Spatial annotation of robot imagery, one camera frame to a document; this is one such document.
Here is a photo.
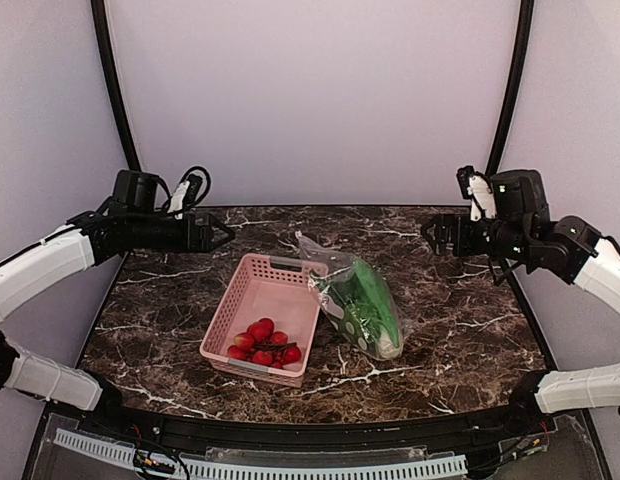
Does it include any clear zip top bag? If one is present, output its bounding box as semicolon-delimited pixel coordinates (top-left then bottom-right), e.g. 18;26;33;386
294;230;410;361

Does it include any toy bok choy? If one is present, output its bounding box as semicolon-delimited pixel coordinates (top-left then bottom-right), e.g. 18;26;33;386
319;257;404;360

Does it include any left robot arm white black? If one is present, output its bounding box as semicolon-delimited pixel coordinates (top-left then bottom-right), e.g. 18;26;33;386
0;166;235;412

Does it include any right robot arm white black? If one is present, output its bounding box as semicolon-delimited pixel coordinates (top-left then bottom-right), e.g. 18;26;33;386
421;166;620;418

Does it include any pink plastic basket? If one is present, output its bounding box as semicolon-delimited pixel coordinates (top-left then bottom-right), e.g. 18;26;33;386
200;254;328;388

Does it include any red toy strawberry bunch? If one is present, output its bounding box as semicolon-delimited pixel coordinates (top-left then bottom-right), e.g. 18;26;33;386
226;317;302;369

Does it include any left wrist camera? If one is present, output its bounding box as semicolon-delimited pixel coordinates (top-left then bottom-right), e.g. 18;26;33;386
167;166;212;220

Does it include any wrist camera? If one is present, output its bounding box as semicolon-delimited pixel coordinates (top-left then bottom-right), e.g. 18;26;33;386
167;166;212;220
456;165;497;222

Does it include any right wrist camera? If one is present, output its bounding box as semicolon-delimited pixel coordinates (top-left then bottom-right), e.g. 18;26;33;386
456;165;497;222

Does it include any black frame post left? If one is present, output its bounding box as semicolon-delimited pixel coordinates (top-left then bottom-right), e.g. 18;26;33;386
90;0;142;171

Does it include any black frame post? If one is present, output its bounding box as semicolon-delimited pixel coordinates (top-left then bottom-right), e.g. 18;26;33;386
90;0;142;171
485;0;535;176

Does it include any black front frame rail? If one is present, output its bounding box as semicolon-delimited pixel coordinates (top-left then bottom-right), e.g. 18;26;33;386
72;379;556;469

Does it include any white slotted cable duct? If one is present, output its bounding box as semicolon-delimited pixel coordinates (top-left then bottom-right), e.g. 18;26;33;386
53;428;470;480

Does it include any black frame post right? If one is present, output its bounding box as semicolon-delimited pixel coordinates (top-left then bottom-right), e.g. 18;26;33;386
485;0;535;176

